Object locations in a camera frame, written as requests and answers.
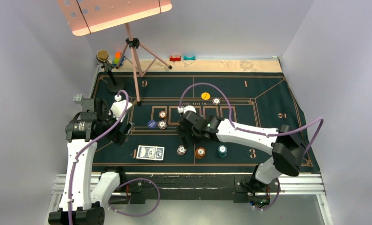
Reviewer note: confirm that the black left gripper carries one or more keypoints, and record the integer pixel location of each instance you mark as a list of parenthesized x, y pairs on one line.
[(121, 136)]

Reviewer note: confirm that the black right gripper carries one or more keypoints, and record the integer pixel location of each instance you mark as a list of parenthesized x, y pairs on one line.
[(182, 131)]

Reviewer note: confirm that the orange chip stack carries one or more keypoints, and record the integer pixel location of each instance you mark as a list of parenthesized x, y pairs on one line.
[(200, 153)]

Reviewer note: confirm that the white purple poker chip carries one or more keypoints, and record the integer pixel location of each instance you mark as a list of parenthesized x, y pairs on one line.
[(162, 125), (216, 101)]

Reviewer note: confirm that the orange poker chip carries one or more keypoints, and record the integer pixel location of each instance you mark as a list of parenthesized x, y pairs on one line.
[(162, 114)]

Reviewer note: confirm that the yellow round button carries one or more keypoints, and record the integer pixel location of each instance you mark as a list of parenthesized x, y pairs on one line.
[(205, 96)]

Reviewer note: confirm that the teal chip stack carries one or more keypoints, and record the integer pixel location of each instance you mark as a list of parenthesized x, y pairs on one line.
[(222, 151)]

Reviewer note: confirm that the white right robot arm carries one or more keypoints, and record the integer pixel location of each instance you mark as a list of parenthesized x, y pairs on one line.
[(285, 149)]

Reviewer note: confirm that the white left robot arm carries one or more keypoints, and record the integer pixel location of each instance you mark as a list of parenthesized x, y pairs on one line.
[(80, 204)]

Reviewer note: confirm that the blue round dealer button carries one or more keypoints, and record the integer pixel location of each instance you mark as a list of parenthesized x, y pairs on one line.
[(152, 124)]

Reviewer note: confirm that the blue playing card deck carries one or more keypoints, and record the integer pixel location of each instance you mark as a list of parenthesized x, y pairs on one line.
[(155, 153)]

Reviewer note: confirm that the green poker table mat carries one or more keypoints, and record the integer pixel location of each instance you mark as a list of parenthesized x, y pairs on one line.
[(256, 99)]

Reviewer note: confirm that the small microphone on stand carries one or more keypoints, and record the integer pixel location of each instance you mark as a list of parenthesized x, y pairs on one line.
[(116, 84)]

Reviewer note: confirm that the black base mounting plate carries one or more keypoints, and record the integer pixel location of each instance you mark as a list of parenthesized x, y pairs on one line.
[(235, 187)]

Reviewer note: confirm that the grey lego brick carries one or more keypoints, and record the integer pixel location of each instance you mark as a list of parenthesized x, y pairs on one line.
[(78, 98)]

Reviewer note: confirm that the cyan toy block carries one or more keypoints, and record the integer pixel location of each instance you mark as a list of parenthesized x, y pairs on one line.
[(189, 57)]

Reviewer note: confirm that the red toy block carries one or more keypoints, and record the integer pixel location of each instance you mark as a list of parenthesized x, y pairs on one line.
[(175, 58)]

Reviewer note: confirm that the orange green toy blocks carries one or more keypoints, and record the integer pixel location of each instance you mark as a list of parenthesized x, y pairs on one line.
[(118, 59)]

